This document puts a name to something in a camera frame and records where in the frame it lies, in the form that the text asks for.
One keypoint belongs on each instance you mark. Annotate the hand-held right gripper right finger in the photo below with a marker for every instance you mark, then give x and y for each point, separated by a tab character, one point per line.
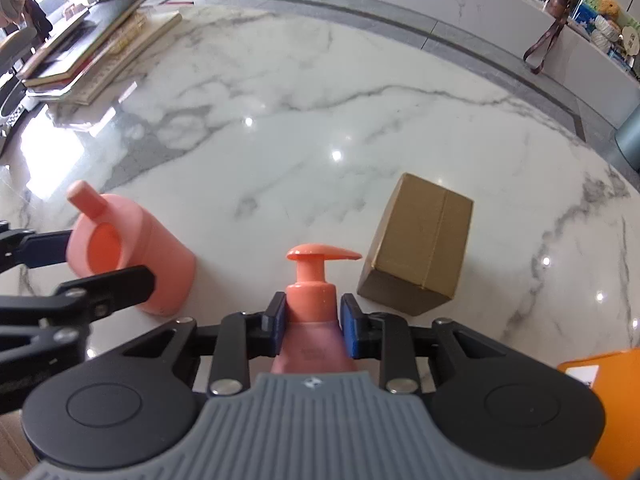
351	332

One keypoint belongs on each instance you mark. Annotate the round pale tag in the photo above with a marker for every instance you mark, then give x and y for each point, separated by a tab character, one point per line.
631	40

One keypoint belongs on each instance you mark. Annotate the brown cardboard box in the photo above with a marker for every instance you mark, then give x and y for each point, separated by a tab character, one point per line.
420	240

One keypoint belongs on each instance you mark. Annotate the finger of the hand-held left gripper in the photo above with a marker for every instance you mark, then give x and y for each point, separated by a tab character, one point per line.
45	252
110	285

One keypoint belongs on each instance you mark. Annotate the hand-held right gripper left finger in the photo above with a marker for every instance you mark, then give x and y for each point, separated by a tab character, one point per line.
276	325

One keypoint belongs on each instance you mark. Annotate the white knitted ball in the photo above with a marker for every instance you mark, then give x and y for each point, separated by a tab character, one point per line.
606	30

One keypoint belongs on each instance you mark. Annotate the red-edged book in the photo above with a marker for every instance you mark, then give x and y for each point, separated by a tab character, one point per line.
47	84

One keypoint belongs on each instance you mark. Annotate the pink pump bottle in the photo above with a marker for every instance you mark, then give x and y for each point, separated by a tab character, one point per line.
310	345

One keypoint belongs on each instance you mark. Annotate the pink plastic jug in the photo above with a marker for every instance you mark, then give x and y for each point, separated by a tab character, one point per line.
160	255

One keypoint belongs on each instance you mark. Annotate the brown plush toy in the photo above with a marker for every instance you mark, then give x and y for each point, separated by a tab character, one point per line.
610	6

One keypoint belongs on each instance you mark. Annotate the grey round bin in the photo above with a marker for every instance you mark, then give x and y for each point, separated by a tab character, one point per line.
631	140

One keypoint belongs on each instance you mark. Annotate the black hardcover book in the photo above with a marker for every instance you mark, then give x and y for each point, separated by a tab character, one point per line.
85	35

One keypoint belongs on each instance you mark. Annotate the orange box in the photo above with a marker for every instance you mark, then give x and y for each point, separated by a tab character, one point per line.
620	410

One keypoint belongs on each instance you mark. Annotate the blue printed box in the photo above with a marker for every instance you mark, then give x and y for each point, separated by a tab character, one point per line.
586	16

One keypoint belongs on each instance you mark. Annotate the stack of books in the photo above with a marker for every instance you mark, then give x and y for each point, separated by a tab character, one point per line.
130	45

